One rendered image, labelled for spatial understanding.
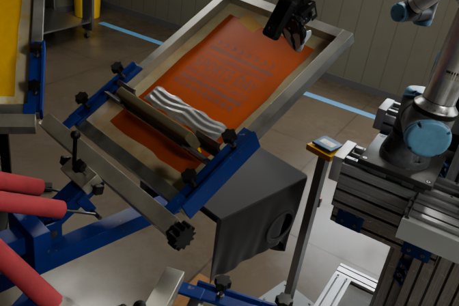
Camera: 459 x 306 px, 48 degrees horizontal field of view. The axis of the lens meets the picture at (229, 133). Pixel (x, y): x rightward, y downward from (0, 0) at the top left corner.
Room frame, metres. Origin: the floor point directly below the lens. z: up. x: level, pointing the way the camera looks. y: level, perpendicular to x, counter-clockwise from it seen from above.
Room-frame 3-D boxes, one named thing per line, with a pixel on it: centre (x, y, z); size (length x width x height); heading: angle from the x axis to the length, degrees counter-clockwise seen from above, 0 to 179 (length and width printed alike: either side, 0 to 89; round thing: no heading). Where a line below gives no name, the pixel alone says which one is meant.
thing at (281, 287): (1.98, -0.43, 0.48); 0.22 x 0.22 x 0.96; 48
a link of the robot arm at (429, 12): (2.12, -0.70, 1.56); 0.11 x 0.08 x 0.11; 127
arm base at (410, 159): (1.40, -0.54, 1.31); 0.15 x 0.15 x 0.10
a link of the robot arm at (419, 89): (1.39, -0.54, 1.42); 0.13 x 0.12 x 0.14; 171
